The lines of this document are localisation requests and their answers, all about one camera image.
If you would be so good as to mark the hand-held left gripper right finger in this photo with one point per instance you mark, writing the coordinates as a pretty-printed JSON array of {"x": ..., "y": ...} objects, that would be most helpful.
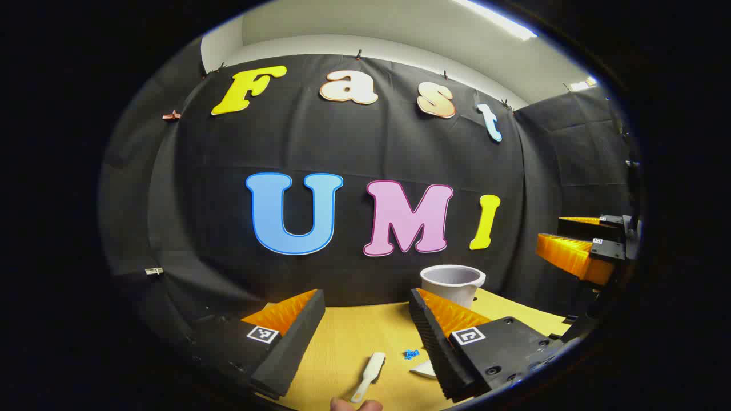
[{"x": 434, "y": 348}]

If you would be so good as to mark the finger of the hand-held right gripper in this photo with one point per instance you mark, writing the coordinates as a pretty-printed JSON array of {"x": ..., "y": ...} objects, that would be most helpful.
[
  {"x": 594, "y": 229},
  {"x": 571, "y": 254}
]

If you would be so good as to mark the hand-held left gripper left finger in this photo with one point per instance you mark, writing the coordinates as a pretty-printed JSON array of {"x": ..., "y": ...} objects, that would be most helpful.
[{"x": 288, "y": 348}]

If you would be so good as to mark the blue paper scrap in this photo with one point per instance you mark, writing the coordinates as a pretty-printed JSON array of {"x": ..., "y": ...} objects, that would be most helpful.
[{"x": 411, "y": 354}]

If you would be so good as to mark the white dustpan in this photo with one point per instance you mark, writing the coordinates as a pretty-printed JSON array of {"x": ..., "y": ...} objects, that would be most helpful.
[{"x": 425, "y": 371}]

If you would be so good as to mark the small white broom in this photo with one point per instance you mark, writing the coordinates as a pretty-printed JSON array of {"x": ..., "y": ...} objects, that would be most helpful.
[{"x": 374, "y": 365}]

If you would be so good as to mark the white ribbed garbage bin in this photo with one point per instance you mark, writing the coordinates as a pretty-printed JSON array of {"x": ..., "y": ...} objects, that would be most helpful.
[{"x": 451, "y": 285}]

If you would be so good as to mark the wooden desktop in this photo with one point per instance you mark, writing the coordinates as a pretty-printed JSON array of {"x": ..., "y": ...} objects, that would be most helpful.
[{"x": 354, "y": 331}]

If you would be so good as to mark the short ceiling light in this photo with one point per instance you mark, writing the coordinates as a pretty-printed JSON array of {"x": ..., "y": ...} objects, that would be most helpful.
[{"x": 582, "y": 85}]

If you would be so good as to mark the silver metal clip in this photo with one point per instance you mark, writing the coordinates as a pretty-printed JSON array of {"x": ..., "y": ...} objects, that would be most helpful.
[{"x": 153, "y": 271}]

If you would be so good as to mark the black backdrop cloth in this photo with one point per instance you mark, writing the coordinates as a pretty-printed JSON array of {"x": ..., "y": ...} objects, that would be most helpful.
[{"x": 342, "y": 142}]

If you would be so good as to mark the long ceiling light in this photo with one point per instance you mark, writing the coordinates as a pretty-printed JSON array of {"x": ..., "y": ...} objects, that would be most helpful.
[{"x": 497, "y": 18}]

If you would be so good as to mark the reddish brown clip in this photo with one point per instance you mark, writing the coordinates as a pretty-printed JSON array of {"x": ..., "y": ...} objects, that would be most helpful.
[{"x": 171, "y": 116}]

